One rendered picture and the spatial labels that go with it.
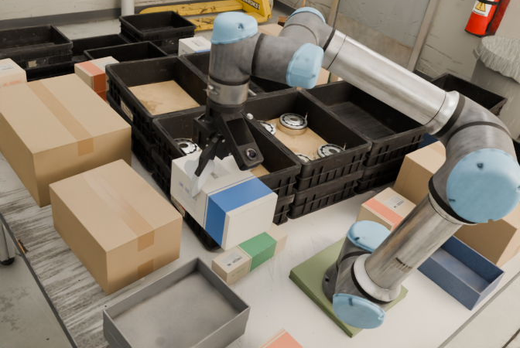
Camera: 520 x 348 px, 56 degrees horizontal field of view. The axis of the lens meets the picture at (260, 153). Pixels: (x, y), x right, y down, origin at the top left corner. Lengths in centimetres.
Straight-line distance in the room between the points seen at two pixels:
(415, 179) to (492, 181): 83
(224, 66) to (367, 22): 409
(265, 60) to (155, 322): 68
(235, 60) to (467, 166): 42
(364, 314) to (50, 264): 81
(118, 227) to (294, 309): 50
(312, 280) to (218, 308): 29
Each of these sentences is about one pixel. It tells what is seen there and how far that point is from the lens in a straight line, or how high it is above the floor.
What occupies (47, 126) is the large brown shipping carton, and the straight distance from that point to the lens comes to 159.
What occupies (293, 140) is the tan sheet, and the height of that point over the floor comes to 83.
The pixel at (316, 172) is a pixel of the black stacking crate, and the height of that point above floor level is 88.
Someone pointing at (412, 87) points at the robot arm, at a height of 137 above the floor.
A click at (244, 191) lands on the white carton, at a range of 97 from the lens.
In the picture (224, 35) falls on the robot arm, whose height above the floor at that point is 144.
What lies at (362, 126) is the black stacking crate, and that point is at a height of 83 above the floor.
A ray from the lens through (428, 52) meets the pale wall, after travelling 459.
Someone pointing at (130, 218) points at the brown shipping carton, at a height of 86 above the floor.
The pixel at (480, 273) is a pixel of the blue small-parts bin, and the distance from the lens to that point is 166.
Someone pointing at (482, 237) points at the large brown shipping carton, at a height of 81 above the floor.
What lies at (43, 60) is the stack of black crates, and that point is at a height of 52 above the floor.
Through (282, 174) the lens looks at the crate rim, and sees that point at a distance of 139.
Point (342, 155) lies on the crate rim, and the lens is 154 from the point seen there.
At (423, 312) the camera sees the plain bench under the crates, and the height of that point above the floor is 70.
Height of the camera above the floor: 174
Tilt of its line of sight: 34 degrees down
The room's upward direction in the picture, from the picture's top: 10 degrees clockwise
